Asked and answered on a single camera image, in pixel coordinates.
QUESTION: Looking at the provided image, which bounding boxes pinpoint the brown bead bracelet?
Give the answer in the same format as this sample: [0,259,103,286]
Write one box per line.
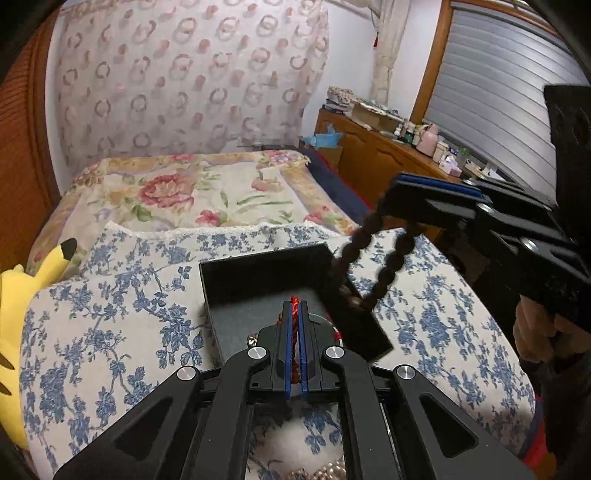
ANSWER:
[330,203,423,315]

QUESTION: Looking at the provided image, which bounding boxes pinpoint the pearl bead chain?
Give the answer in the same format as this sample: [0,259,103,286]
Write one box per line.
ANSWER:
[276,460,352,480]

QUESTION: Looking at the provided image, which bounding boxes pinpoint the blue floral quilt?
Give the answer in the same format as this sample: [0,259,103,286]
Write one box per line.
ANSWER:
[21,222,537,480]

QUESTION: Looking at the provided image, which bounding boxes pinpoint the grey window blinds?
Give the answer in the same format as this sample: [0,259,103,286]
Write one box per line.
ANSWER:
[424,4,591,186]

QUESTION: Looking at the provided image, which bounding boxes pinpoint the red cord necklace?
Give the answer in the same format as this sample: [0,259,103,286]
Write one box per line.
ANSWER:
[274,295,345,385]

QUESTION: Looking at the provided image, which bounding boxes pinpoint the white lace curtain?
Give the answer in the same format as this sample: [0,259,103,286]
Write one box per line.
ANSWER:
[368,0,408,110]

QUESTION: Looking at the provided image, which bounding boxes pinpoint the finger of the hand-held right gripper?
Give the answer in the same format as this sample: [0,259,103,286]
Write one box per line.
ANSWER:
[396,174,563,219]
[382,182,589,320]

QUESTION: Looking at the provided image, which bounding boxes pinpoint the black jewelry box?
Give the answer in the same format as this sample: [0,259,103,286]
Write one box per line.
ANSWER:
[198,244,394,371]

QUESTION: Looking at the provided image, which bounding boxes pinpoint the wooden dresser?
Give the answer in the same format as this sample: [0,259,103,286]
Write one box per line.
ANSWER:
[316,108,509,223]

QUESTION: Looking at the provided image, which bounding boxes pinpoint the pink tissue box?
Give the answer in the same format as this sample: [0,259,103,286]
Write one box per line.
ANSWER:
[438,154,463,177]

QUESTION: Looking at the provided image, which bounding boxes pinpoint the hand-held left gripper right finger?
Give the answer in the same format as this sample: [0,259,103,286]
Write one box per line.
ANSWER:
[297,301,537,480]

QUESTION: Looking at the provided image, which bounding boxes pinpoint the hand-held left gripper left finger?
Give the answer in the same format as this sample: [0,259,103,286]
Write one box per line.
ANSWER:
[53,301,297,480]

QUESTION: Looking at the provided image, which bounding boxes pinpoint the blue plastic bag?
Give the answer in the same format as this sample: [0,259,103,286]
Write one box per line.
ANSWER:
[300,124,345,149]

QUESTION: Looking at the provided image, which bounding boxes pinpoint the dark blue bedsheet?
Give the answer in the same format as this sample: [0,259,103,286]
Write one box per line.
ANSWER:
[307,148,385,223]

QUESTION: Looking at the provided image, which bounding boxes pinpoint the pink floral blanket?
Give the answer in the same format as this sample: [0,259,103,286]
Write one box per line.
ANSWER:
[27,150,362,278]

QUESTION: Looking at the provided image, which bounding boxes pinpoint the pink kettle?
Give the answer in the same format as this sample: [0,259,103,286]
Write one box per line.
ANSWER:
[416,123,440,156]

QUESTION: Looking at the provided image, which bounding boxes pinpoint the ring patterned cloth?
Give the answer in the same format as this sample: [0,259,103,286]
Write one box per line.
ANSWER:
[46,0,331,172]

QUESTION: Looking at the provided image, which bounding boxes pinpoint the cardboard box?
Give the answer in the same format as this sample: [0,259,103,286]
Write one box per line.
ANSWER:
[350,102,403,133]

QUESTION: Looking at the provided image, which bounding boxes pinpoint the yellow plush toy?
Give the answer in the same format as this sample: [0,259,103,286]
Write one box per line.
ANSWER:
[0,237,79,451]

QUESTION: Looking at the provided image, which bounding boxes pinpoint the person's right hand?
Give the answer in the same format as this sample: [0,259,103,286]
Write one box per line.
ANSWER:
[512,295,575,366]

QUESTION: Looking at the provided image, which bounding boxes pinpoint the wooden headboard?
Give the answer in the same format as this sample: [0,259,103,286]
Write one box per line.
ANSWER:
[0,9,66,274]

